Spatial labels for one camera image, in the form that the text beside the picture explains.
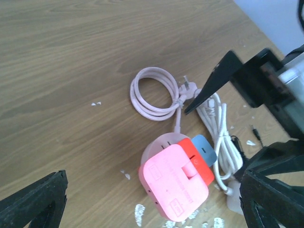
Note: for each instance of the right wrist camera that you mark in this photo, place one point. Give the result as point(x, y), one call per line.
point(292, 81)

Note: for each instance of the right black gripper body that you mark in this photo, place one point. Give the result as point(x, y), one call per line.
point(258, 82)

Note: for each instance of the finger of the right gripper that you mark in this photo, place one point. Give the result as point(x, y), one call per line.
point(221, 74)

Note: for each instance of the blue usb charger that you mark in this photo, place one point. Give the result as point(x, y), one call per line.
point(205, 149)

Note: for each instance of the red cube socket adapter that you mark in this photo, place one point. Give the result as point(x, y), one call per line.
point(197, 160)

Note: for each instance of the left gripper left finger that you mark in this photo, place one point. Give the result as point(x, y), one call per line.
point(38, 205)

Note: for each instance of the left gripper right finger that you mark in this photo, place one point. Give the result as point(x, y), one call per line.
point(269, 203)

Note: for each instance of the pink round power socket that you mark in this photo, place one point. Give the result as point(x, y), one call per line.
point(160, 143)

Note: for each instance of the pink square plug adapter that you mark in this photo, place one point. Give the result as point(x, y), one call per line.
point(173, 183)

